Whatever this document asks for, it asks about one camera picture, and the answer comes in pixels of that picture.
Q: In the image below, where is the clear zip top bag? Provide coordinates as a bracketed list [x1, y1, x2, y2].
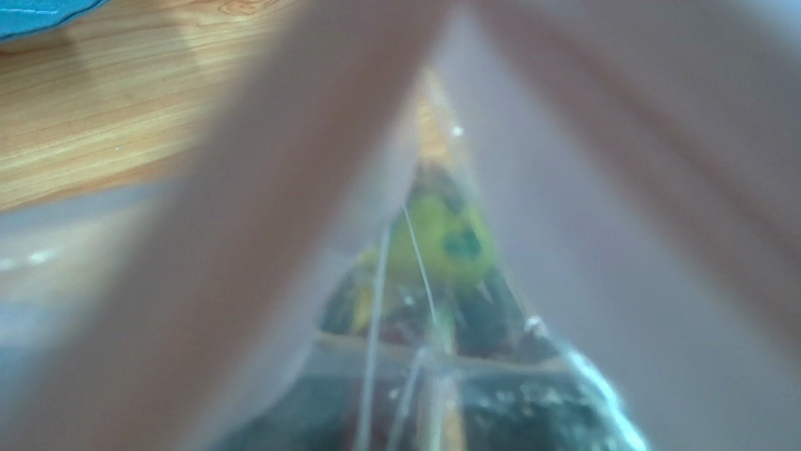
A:
[1, 1, 800, 450]

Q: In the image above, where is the plaid pillow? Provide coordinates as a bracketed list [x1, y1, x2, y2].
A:
[1, 0, 108, 42]

